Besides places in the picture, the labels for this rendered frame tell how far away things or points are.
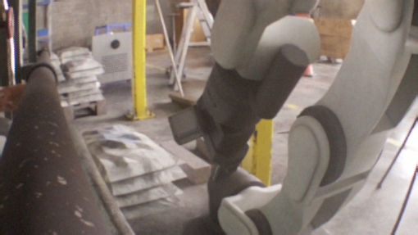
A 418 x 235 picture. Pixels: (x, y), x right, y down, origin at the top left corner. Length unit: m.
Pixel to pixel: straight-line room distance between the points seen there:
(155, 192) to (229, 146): 1.05
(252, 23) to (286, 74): 0.07
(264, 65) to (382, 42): 0.17
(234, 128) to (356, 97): 0.19
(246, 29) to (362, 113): 0.25
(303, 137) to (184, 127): 0.19
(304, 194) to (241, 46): 0.33
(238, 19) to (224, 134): 0.19
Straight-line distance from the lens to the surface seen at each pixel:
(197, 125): 0.50
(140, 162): 1.50
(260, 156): 1.50
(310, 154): 0.56
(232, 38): 0.35
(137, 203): 1.50
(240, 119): 0.45
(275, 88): 0.37
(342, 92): 0.55
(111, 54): 4.60
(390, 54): 0.44
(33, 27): 1.40
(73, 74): 3.18
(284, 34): 0.38
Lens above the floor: 0.78
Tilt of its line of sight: 16 degrees down
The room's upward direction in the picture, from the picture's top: 1 degrees counter-clockwise
